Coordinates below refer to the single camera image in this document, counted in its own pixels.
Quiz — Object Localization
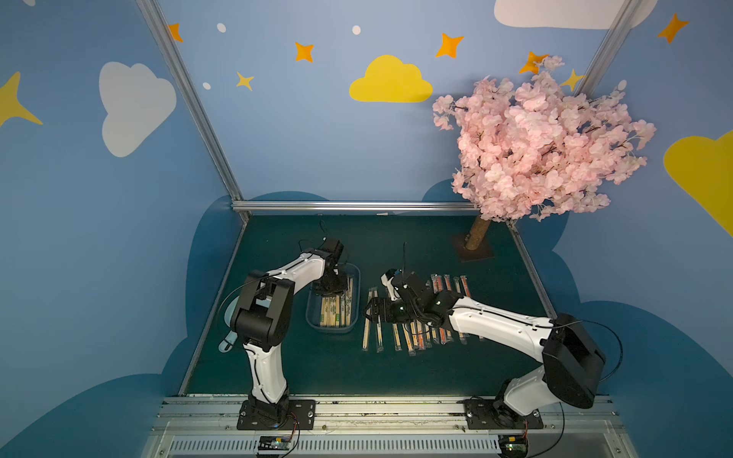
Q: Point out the clear plastic storage box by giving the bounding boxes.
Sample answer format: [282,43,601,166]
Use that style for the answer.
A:
[305,263,362,334]

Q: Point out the chopsticks red print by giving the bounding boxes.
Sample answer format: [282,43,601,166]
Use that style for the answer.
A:
[410,320,420,349]

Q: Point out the chopsticks green tip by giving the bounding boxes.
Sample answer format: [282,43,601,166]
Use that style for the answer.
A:
[391,324,403,351]

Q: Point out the red striped chopsticks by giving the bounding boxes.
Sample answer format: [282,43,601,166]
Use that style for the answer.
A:
[402,324,416,357]

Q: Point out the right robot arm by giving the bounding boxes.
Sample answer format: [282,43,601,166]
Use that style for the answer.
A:
[365,269,606,429]

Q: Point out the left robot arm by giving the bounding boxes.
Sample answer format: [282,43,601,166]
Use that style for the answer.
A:
[225,238,347,431]

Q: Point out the chopsticks bundle in box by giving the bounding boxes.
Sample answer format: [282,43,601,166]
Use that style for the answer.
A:
[319,277,355,330]

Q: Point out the pink blossom artificial tree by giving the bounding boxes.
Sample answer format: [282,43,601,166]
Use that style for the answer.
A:
[433,55,656,261]

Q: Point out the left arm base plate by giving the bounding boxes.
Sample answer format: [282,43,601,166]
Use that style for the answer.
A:
[237,397,316,431]

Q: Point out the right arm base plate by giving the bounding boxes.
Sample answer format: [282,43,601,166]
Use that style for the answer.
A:
[462,396,544,431]

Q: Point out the aluminium rail frame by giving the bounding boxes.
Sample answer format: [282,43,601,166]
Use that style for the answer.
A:
[142,395,637,457]

